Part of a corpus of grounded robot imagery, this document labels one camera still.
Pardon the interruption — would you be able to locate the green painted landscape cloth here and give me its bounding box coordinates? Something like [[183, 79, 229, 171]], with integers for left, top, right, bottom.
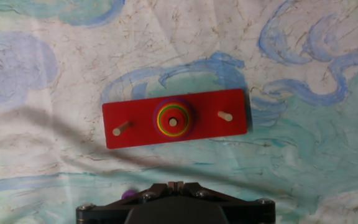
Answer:
[[0, 0, 358, 224]]

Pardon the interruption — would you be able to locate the rainbow Hanoi ring stack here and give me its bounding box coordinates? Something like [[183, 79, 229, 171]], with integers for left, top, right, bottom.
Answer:
[[152, 96, 195, 139]]

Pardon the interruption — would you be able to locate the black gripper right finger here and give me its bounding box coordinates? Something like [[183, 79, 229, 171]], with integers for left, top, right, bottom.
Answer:
[[175, 182, 276, 224]]

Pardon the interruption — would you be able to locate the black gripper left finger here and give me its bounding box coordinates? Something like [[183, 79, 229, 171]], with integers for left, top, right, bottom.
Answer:
[[75, 182, 177, 224]]

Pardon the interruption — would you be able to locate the small purple loose ring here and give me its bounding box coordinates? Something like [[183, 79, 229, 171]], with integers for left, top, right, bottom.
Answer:
[[121, 188, 139, 200]]

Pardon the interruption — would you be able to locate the small red Hanoi ring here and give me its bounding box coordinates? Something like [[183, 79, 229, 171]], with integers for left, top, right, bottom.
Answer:
[[161, 109, 186, 133]]

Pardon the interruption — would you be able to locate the red Hanoi base board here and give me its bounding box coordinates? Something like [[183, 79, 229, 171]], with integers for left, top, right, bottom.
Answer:
[[101, 88, 248, 150]]

